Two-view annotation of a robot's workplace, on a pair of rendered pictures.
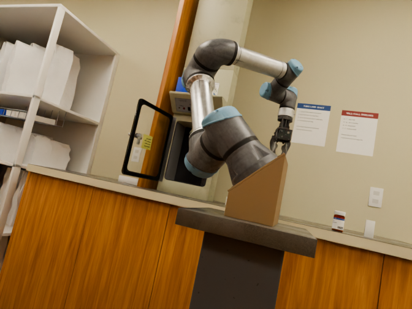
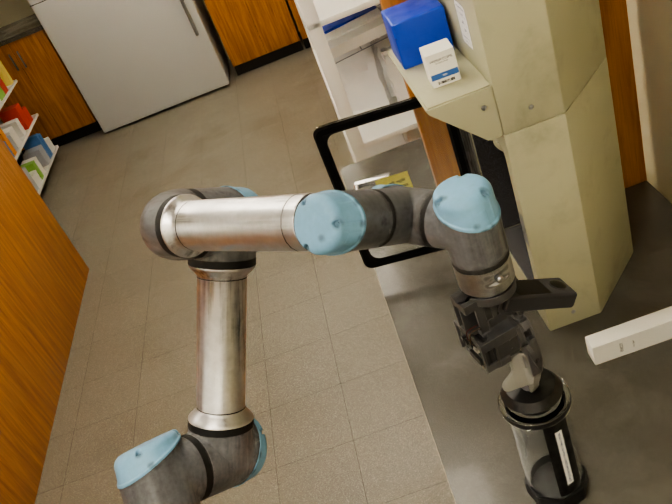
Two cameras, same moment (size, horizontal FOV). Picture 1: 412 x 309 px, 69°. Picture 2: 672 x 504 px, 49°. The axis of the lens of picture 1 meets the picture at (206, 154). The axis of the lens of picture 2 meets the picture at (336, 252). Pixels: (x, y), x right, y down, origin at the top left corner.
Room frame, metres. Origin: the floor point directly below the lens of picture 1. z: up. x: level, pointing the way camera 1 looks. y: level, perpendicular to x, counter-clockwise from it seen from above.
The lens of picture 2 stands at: (1.05, -1.03, 2.05)
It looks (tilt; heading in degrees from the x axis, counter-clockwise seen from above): 33 degrees down; 75
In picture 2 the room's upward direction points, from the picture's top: 23 degrees counter-clockwise
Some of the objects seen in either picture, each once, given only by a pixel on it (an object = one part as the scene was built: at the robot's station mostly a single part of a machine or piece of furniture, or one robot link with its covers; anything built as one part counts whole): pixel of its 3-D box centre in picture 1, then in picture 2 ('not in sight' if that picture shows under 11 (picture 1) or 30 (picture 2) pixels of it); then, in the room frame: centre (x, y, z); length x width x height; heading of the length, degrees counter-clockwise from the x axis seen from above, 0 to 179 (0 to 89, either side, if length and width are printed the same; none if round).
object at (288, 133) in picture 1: (283, 130); (492, 317); (1.41, -0.34, 1.35); 0.09 x 0.08 x 0.12; 175
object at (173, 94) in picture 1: (196, 105); (440, 90); (1.67, 0.11, 1.46); 0.32 x 0.11 x 0.10; 71
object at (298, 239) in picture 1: (249, 226); not in sight; (0.84, -0.16, 0.92); 0.32 x 0.32 x 0.04; 74
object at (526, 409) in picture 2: not in sight; (530, 385); (1.43, -0.34, 1.19); 0.09 x 0.09 x 0.07
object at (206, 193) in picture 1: (202, 135); (546, 117); (1.84, 0.05, 1.33); 0.32 x 0.25 x 0.77; 71
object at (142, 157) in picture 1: (149, 141); (403, 185); (1.63, 0.32, 1.19); 0.30 x 0.01 x 0.40; 150
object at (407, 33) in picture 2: (187, 87); (417, 30); (1.69, 0.18, 1.56); 0.10 x 0.10 x 0.09; 71
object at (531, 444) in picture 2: not in sight; (545, 440); (1.43, -0.34, 1.06); 0.11 x 0.11 x 0.21
